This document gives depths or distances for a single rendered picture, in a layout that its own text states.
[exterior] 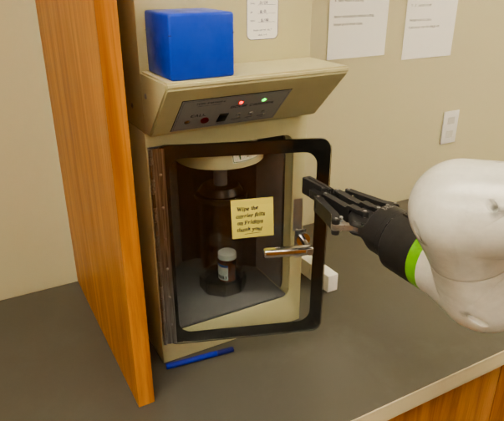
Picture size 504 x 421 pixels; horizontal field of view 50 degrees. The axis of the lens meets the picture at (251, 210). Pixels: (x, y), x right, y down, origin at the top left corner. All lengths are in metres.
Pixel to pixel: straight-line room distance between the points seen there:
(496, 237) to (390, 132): 1.28
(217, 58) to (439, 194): 0.40
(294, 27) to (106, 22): 0.36
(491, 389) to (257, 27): 0.93
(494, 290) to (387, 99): 1.20
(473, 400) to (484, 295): 0.72
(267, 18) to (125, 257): 0.46
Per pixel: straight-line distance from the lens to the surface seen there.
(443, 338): 1.24
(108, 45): 0.77
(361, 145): 1.74
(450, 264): 0.60
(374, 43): 1.69
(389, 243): 0.74
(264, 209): 0.96
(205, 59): 0.80
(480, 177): 0.56
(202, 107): 0.85
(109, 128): 0.79
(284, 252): 0.95
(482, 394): 1.36
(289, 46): 1.00
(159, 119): 0.84
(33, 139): 1.32
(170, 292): 1.02
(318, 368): 1.11
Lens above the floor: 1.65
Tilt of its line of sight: 24 degrees down
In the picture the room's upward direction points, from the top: straight up
